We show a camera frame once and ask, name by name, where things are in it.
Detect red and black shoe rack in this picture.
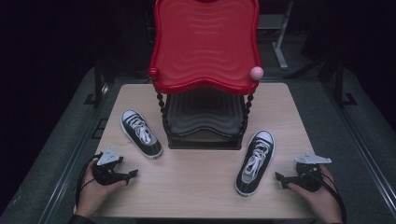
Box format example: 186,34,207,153
148,0,264,151

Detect grey felt mat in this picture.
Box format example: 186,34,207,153
0,66,396,224

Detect metal rail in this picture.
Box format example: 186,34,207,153
320,81,396,203
37,82,110,224

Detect person's right hand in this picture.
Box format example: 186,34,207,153
288,164,344,224

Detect black metal stand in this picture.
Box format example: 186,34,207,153
333,57,359,108
83,57,109,108

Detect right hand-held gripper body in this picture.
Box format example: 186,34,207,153
294,152,332,192

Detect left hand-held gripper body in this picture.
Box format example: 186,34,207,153
92,147,127,187

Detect black canvas sneaker white laces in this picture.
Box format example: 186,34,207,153
234,130,276,198
120,108,164,161

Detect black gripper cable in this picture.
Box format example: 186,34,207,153
75,151,105,207
306,167,348,224

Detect grey metal stand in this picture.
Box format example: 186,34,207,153
257,0,295,71

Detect person's left hand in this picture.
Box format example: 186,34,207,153
75,158,129,218

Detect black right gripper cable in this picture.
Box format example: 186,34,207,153
306,167,348,224

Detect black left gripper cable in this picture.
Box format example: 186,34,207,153
75,151,105,207

